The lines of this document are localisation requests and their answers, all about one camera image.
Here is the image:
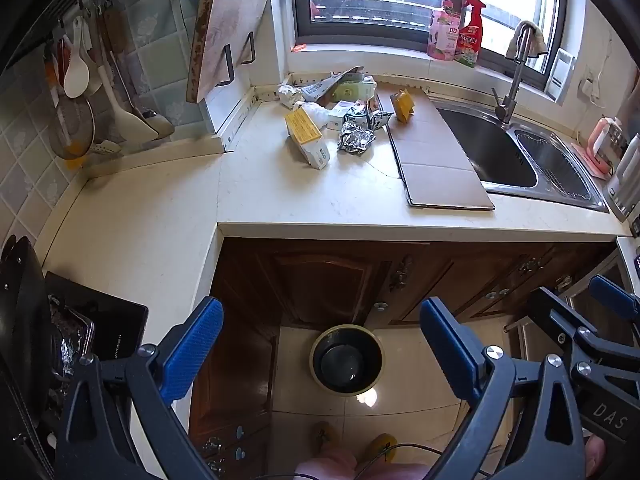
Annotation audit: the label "white slatted rack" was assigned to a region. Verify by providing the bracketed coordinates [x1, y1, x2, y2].
[544, 47, 576, 103]

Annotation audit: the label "yellow embroidered slipper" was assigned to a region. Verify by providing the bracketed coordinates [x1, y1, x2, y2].
[367, 432, 399, 466]
[314, 421, 342, 456]

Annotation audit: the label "black cooktop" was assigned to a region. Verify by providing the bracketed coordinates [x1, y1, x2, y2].
[45, 271, 149, 361]

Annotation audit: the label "pink pump bottle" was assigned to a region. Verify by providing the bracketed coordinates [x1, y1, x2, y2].
[427, 0, 462, 61]

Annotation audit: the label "person's right hand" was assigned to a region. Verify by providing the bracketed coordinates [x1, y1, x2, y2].
[584, 434, 609, 479]

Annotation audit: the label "wooden cutting board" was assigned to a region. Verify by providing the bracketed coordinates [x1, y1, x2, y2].
[186, 0, 275, 105]

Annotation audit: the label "black wire board rack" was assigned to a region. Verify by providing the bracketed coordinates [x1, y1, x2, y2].
[215, 32, 257, 88]

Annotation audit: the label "red spray bottle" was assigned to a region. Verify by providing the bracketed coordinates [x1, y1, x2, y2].
[454, 0, 487, 68]

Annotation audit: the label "yellow snack packet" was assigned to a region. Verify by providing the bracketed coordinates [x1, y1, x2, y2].
[389, 88, 417, 124]

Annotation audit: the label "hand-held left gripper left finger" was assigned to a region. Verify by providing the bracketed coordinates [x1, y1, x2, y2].
[54, 296, 226, 480]

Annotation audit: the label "metal mesh strainer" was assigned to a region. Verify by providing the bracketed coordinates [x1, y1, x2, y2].
[47, 95, 96, 161]

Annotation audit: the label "round cream-rimmed bin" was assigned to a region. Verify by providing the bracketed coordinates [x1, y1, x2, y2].
[309, 325, 386, 397]

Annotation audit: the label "white rice paddle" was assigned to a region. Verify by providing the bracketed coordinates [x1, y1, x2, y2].
[62, 15, 91, 99]

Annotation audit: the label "pink fleece trousers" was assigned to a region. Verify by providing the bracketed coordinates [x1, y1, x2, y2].
[294, 447, 431, 480]

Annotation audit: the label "pale green box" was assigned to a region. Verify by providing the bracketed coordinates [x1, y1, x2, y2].
[330, 76, 377, 106]

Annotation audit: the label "foil-lined tray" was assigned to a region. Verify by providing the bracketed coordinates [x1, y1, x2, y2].
[47, 296, 96, 381]

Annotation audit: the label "metal faucet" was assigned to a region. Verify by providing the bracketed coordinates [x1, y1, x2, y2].
[491, 20, 536, 125]

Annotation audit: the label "black pan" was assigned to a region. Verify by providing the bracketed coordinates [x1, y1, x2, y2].
[0, 234, 53, 411]

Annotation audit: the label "white kitchen appliance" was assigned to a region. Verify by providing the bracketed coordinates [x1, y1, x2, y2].
[606, 134, 640, 223]

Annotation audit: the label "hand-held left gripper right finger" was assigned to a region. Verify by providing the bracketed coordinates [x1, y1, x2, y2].
[419, 296, 587, 480]

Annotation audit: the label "beige cloth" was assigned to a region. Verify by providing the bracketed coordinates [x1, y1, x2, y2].
[505, 22, 550, 60]

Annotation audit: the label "white long-handled spatula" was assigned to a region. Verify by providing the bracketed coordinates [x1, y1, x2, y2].
[95, 7, 160, 143]

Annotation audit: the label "black and white wrapper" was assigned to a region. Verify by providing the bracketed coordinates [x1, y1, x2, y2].
[345, 106, 395, 133]

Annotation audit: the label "black utensil rail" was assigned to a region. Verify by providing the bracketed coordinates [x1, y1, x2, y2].
[0, 0, 117, 72]

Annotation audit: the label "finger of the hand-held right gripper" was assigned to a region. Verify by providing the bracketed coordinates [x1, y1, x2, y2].
[589, 274, 640, 346]
[525, 287, 608, 386]

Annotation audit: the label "white framed glass cabinet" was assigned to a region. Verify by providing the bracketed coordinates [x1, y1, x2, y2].
[505, 249, 632, 361]

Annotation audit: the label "pink and white kettle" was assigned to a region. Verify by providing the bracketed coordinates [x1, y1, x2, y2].
[584, 116, 626, 177]

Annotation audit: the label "flat cardboard sheet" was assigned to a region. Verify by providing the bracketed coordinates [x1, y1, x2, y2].
[376, 91, 496, 210]

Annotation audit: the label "steel double sink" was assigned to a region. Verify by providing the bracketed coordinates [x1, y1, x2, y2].
[432, 97, 610, 212]

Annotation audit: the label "yellow and white carton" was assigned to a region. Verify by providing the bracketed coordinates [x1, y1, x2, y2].
[284, 105, 332, 171]

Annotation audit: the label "foil wrapper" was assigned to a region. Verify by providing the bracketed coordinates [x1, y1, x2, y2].
[336, 127, 377, 154]

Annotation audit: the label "small white printed box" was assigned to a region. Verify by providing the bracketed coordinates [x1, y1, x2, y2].
[327, 101, 357, 131]

